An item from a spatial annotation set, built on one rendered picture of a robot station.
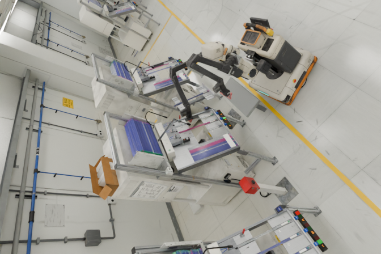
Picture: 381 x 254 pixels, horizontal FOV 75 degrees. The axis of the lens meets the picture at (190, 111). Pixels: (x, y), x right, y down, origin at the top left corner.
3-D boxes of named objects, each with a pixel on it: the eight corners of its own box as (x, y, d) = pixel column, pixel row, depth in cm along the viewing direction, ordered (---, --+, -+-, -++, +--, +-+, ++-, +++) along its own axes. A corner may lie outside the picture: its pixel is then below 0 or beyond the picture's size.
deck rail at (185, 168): (238, 149, 269) (239, 145, 265) (240, 150, 268) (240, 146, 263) (178, 172, 252) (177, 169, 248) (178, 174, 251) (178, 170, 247)
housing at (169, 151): (163, 130, 301) (161, 121, 291) (176, 159, 266) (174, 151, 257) (156, 132, 299) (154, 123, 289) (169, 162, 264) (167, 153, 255)
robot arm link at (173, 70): (169, 69, 256) (165, 68, 264) (173, 81, 262) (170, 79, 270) (204, 53, 269) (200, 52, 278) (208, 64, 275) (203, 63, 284)
